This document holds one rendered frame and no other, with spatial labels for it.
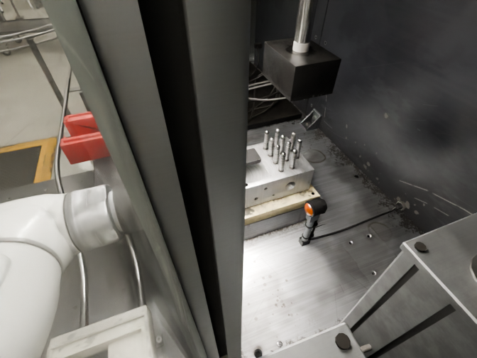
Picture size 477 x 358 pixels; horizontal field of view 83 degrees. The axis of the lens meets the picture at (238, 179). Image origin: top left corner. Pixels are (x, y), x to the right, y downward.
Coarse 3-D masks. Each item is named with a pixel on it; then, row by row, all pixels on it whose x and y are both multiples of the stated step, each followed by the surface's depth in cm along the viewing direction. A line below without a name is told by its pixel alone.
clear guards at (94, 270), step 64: (0, 0) 2; (64, 0) 4; (0, 64) 2; (64, 64) 3; (0, 128) 1; (64, 128) 2; (0, 192) 1; (64, 192) 2; (128, 192) 5; (0, 256) 1; (64, 256) 2; (128, 256) 4; (0, 320) 1; (64, 320) 2; (128, 320) 3; (192, 320) 17
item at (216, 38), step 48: (96, 0) 6; (144, 0) 7; (192, 0) 6; (240, 0) 6; (96, 48) 6; (144, 48) 6; (192, 48) 7; (240, 48) 7; (144, 96) 7; (192, 96) 9; (240, 96) 8; (144, 144) 8; (192, 144) 10; (240, 144) 10; (192, 192) 12; (240, 192) 12; (192, 240) 15; (240, 240) 14; (192, 288) 16; (240, 288) 19; (240, 336) 27
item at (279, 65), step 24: (312, 0) 29; (312, 24) 31; (264, 48) 36; (288, 48) 34; (312, 48) 34; (264, 72) 38; (288, 72) 32; (312, 72) 31; (336, 72) 33; (288, 96) 33; (312, 96) 34
